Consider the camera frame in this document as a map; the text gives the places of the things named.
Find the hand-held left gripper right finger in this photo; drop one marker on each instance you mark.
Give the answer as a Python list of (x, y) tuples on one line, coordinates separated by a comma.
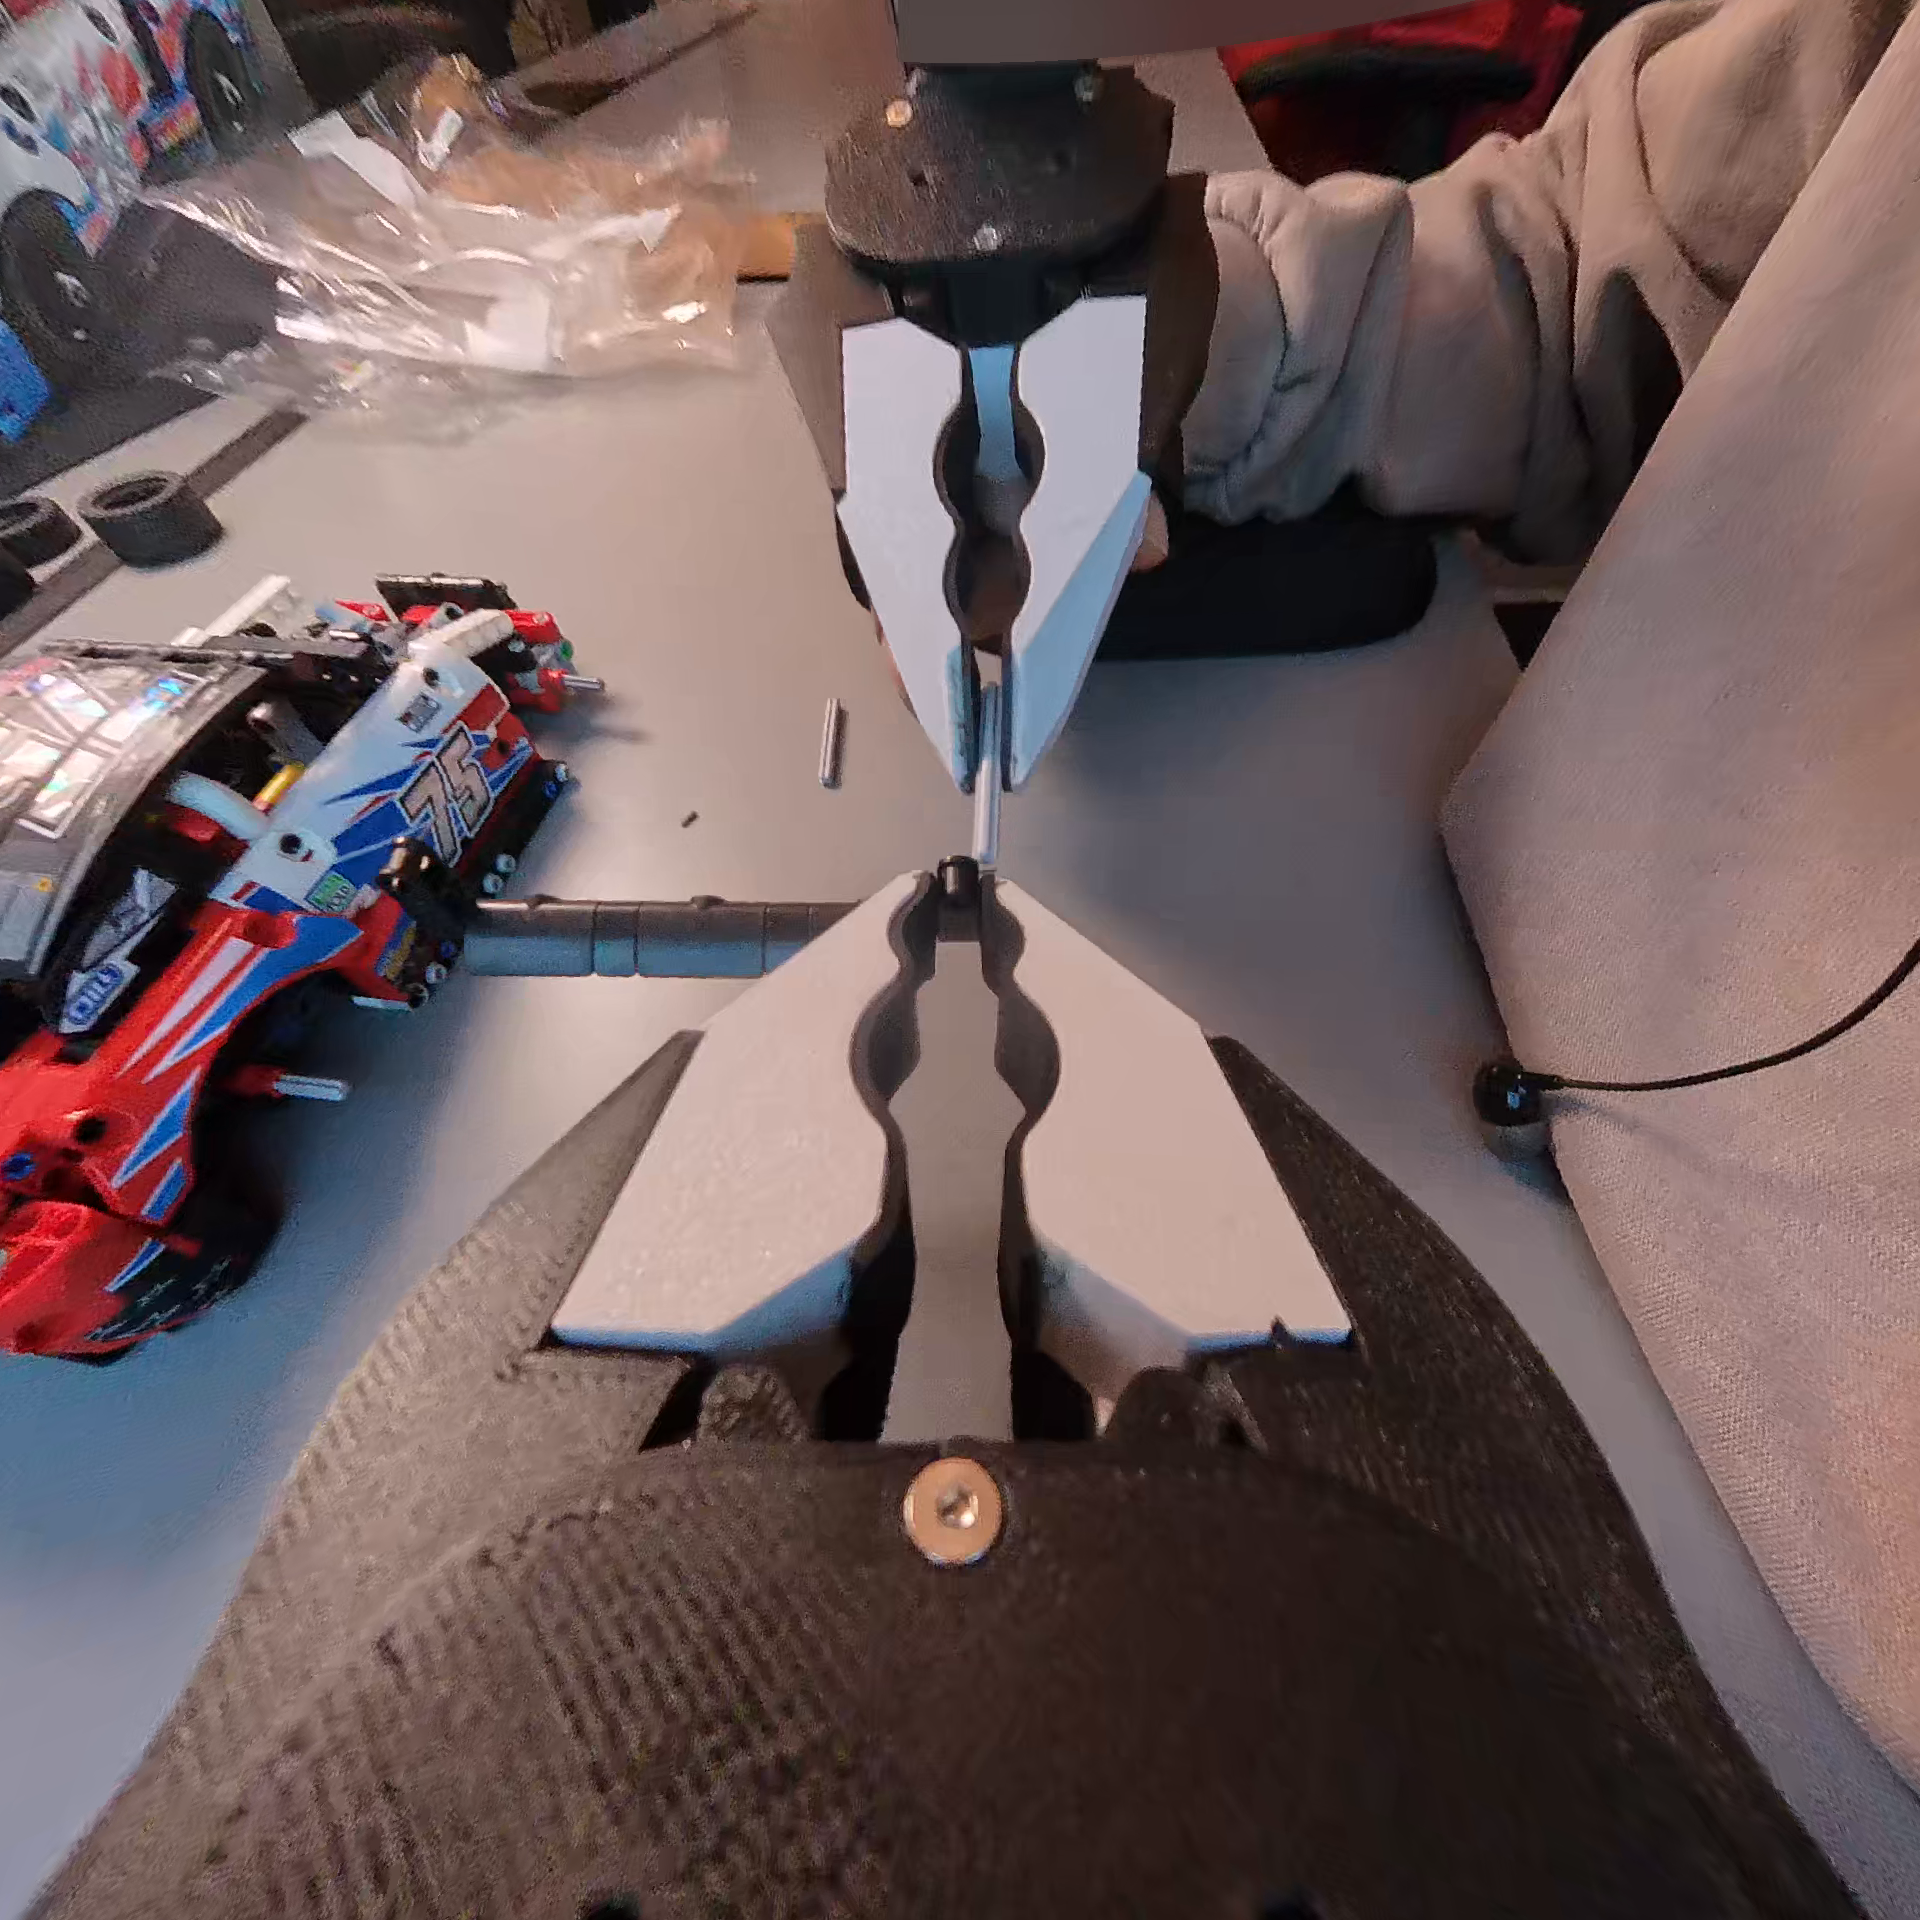
[(1185, 1185)]

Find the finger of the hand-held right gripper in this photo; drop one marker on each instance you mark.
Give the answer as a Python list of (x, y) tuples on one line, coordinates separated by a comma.
[(892, 451), (1090, 451)]

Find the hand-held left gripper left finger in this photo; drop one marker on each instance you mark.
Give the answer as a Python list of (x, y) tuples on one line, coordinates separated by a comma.
[(734, 1185)]

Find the long black lego axle assembly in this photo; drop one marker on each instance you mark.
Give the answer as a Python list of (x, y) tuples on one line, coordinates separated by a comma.
[(662, 938)]

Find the black lego axle connector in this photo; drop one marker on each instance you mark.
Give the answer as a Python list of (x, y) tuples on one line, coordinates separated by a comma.
[(961, 886)]

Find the person's right forearm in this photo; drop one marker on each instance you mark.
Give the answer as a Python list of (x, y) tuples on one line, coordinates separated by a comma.
[(1425, 330)]

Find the red white lego race car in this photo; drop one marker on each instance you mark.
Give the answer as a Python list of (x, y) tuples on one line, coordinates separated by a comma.
[(226, 930)]

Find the lego box with car picture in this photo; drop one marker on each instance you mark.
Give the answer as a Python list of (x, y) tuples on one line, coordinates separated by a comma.
[(107, 195)]

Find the person's right hand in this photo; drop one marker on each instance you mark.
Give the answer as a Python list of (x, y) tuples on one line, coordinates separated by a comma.
[(1153, 534)]

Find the red chair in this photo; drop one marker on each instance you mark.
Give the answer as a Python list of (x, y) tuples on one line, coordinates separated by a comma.
[(1395, 60)]

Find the clear plastic bag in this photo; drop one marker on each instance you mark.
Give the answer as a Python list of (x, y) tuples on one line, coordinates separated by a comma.
[(481, 254)]

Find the person's beige sweatshirt torso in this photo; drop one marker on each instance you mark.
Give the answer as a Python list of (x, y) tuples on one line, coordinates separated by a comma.
[(1725, 902)]

